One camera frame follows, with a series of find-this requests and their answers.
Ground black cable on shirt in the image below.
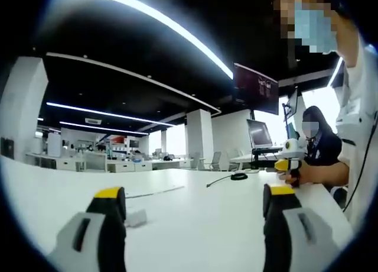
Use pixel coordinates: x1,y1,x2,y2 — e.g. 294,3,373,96
343,111,378,211

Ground white desk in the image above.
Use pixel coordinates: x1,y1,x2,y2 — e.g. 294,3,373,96
0,156,355,272

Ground white charger adapter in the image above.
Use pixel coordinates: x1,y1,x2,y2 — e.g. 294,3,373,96
125,209,148,228

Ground white Type-C cable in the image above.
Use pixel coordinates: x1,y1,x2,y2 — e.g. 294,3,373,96
125,185,186,199

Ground grey office chair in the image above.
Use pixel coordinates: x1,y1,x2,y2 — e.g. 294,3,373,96
208,151,223,171

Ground person's right hand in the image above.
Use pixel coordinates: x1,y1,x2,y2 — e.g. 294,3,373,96
282,161,315,187

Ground short ceiling light strip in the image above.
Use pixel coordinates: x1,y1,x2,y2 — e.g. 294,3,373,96
46,102,175,127

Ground laptop on stand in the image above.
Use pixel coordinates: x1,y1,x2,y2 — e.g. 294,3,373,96
246,118,284,163

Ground large hanging dark screen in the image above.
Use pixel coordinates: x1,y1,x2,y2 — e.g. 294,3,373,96
233,62,280,116

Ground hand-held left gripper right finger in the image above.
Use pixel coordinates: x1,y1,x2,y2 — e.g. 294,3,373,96
262,183,341,272

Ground person in white coat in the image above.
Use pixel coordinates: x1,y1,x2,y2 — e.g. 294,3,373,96
335,32,378,228

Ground long ceiling light strip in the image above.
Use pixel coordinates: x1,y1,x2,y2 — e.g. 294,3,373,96
49,0,234,80

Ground white office workstation row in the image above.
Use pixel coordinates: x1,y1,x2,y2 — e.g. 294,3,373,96
24,151,154,173

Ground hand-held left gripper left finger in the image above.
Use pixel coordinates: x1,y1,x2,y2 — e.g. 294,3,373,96
48,186,128,272

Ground black coiled cable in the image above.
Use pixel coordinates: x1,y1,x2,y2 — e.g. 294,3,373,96
206,172,249,188

